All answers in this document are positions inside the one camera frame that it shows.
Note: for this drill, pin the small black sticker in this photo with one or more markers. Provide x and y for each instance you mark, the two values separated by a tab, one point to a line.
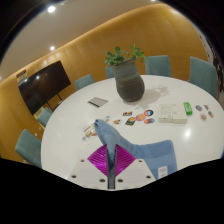
127	113

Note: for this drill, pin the round white red sticker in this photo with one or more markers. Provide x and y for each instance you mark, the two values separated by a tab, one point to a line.
203	117

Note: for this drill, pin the ceiling lights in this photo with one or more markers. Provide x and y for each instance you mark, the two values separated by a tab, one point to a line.
51	9

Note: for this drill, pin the small green box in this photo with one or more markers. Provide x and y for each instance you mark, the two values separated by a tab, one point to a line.
188	108

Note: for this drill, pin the teal chairs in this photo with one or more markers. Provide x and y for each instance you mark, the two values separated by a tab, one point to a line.
201	75

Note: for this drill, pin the oval blue red sticker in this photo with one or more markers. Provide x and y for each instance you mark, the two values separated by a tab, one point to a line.
149	121

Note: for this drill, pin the small blue sticker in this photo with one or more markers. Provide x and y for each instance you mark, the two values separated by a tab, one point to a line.
198	108

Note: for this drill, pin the dark square sticker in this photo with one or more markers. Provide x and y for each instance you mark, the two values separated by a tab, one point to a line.
130	121

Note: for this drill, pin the blue towel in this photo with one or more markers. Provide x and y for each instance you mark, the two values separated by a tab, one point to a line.
151	153

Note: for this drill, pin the black wall television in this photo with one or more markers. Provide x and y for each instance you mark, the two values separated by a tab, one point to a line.
43	86

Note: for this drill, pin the small orange red sticker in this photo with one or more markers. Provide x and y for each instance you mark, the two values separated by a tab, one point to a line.
211	114

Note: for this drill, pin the small grey notebook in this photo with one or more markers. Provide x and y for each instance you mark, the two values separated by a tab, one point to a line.
98	101

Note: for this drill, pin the white box with print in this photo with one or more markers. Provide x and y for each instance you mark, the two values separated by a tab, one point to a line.
166	113

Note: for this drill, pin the potted plant in grey pot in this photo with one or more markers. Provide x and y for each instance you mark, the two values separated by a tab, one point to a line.
129	83

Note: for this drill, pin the small triangular sticker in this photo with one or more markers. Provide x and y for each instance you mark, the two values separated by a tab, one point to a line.
206	107

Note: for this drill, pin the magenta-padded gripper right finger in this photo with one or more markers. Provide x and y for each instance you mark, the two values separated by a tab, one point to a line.
128	168

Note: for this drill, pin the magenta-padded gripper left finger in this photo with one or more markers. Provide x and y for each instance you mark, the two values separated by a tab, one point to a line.
96	166

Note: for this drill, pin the round blue orange sticker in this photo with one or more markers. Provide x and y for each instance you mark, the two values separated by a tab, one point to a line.
148	113

